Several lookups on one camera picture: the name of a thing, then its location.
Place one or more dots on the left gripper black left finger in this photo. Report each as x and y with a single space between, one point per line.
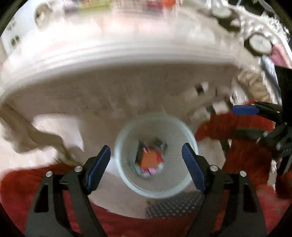
48 215

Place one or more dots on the round wood-pattern cushion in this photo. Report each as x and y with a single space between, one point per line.
258 45

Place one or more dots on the ornate white sofa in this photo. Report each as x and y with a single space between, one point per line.
262 84

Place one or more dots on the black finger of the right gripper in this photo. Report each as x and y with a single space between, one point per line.
241 110

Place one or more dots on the white mesh trash bin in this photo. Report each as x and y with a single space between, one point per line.
148 155

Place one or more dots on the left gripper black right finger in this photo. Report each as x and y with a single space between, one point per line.
230 206

